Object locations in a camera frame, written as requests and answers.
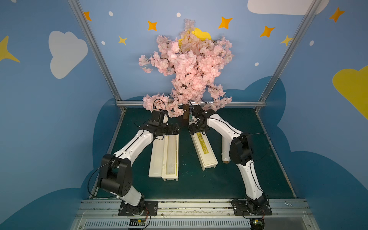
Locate white wrap dispenser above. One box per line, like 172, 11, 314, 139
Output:
162, 135, 179, 181
191, 132, 218, 171

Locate plastic wrap roll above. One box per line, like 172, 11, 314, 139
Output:
221, 137, 231, 164

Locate white dispenser lid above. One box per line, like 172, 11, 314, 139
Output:
149, 139, 165, 178

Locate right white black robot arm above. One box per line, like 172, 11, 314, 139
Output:
189, 105, 271, 215

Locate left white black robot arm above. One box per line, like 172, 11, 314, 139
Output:
97, 110, 179, 212

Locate pink cherry blossom tree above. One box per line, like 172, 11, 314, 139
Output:
139, 19, 234, 117

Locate small circuit board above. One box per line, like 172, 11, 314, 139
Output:
128, 219, 147, 230

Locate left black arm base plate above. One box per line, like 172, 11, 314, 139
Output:
118, 201, 158, 217

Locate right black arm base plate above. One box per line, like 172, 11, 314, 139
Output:
231, 198, 273, 216

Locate aluminium front rail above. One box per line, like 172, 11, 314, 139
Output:
71, 198, 319, 230

